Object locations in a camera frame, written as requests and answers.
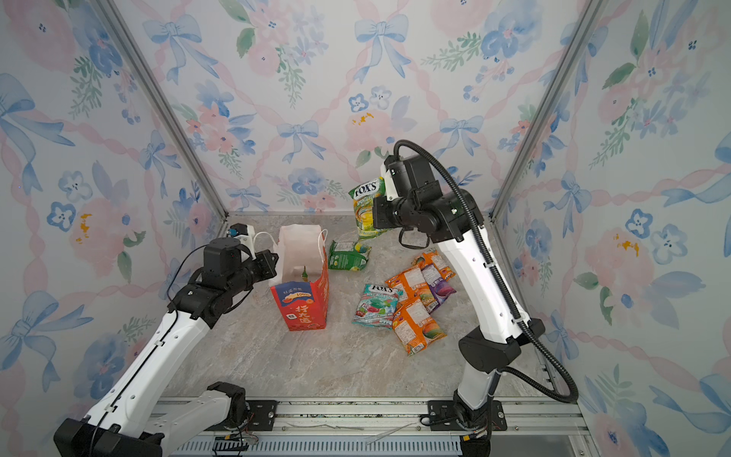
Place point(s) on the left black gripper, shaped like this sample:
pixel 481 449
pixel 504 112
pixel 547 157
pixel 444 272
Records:
pixel 263 259

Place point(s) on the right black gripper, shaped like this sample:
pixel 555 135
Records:
pixel 380 211

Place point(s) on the yellow green Fox's candy bag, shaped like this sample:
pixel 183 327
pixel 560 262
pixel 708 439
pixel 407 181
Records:
pixel 363 198

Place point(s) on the red paper gift bag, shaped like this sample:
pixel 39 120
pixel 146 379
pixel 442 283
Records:
pixel 300 288

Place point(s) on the small green snack bag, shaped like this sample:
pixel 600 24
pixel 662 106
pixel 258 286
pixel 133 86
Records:
pixel 348 256

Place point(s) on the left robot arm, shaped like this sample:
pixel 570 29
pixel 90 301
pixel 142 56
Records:
pixel 121 423

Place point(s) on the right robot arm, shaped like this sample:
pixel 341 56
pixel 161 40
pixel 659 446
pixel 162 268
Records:
pixel 497 341

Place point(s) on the orange snack bag rear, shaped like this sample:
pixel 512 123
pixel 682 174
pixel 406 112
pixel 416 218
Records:
pixel 436 260

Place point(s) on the orange snack bag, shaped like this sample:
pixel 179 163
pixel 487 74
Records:
pixel 415 328
pixel 410 285
pixel 436 260

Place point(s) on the orange snack bag middle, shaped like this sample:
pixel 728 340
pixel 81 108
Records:
pixel 410 285

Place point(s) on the purple snack bag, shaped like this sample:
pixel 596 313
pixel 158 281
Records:
pixel 439 287

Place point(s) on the teal Fox's candy bag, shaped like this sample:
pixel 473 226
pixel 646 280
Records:
pixel 377 306

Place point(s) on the orange snack bag front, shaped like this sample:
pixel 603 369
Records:
pixel 415 328

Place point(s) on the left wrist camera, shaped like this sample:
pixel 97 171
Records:
pixel 244 233

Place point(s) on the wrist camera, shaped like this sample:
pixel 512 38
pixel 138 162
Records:
pixel 391 192
pixel 244 233

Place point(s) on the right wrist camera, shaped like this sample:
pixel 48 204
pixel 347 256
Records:
pixel 391 192

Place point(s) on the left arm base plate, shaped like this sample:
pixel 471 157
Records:
pixel 257 416

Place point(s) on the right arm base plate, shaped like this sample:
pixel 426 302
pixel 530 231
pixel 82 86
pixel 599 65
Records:
pixel 454 415

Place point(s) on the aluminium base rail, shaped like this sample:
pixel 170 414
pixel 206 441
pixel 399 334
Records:
pixel 391 427

